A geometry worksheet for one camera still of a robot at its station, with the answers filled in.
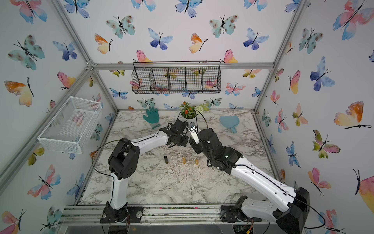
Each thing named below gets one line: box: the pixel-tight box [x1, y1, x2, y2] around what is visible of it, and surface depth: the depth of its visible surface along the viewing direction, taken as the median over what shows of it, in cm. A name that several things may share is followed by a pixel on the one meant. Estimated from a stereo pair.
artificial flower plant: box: [179, 100, 210, 119], surface depth 101 cm
